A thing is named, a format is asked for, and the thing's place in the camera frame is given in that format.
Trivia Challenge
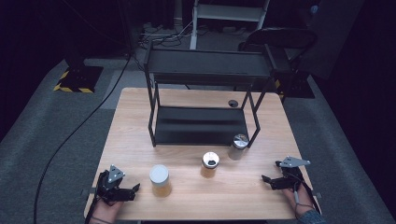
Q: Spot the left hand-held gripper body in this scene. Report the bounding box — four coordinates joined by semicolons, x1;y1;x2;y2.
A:
93;164;133;205

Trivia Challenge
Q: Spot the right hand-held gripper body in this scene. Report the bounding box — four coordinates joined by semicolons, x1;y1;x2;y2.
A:
270;156;312;191

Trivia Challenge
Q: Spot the white-lidded amber jar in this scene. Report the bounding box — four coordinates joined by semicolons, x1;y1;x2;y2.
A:
148;163;173;199

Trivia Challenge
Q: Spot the black two-tier metal rack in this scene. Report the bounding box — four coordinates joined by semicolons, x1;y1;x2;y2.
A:
143;41;278;148

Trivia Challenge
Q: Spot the person's right hand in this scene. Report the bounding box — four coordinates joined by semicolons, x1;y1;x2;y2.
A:
281;182;315;219

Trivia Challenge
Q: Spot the person's left hand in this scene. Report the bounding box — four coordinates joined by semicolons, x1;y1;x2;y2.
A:
88;199;126;224

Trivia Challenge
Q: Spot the black stand base hazard tape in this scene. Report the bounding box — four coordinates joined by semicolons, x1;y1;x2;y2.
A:
273;69;316;101
52;46;105;94

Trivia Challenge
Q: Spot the black chair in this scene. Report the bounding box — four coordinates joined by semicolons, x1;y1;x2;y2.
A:
237;26;318;64

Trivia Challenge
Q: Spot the long black floor cable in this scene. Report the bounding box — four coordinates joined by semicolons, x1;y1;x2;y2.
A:
32;52;134;224

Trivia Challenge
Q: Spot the tangle of floor cables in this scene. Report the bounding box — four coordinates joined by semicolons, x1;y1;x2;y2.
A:
135;21;194;49

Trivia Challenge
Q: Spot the white metal frame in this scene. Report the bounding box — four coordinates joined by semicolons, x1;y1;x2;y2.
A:
189;0;272;50

